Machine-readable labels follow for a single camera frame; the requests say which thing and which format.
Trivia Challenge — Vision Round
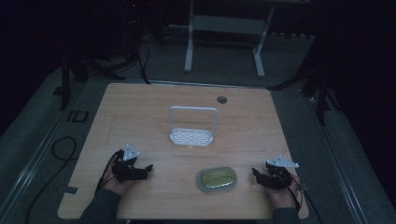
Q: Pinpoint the white soap rack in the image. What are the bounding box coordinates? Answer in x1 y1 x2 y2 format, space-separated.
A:
168 105 219 147

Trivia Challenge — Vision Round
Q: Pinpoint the person's left hand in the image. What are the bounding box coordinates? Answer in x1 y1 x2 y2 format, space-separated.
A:
102 170 135 198

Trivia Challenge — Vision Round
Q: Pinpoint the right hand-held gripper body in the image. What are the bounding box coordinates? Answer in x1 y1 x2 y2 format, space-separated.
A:
254 155 300 191

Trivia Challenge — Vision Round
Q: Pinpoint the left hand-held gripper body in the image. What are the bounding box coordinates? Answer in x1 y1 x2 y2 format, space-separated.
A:
110 143 149 184

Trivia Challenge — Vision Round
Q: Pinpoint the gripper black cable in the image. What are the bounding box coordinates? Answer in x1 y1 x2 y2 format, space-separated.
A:
94 151 120 197
276 173 323 224

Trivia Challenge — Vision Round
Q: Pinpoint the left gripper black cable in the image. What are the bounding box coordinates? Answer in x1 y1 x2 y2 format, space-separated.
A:
94 151 120 197

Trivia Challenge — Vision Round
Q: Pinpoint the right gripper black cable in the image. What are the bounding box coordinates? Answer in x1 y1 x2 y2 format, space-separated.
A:
276 173 323 224

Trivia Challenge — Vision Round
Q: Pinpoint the white metal table frame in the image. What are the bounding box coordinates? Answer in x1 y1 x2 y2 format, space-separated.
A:
184 0 276 78

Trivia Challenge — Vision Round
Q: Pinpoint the black floor cable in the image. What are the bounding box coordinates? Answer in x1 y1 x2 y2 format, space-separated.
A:
25 135 78 224

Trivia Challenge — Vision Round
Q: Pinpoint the grey soap dish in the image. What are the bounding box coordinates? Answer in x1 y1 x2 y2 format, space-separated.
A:
196 166 238 193

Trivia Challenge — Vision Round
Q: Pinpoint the person's right hand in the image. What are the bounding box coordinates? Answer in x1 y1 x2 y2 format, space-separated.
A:
266 174 303 210

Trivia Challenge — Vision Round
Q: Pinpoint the black tripod stand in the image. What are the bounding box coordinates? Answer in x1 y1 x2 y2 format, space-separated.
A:
59 18 151 112
267 34 342 126

